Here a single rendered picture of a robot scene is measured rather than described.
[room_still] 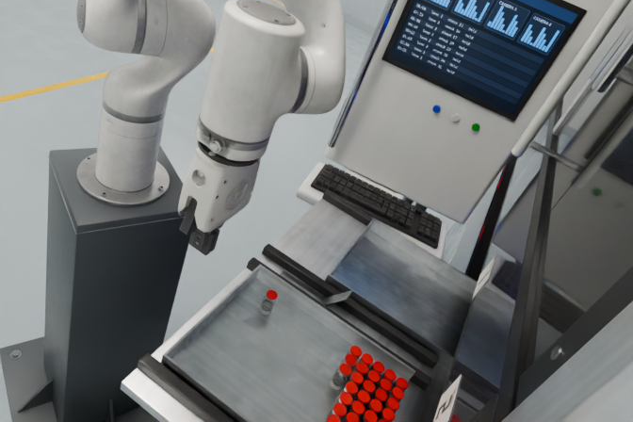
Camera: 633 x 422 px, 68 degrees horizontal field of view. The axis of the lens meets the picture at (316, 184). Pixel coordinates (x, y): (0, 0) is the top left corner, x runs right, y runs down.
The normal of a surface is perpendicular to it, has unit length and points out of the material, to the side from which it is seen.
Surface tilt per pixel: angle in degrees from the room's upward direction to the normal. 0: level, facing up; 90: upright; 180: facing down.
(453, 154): 90
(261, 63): 90
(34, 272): 0
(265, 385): 0
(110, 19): 93
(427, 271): 0
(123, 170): 90
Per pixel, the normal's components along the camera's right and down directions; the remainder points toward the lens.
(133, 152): 0.36, 0.63
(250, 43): -0.14, 0.53
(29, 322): 0.33, -0.77
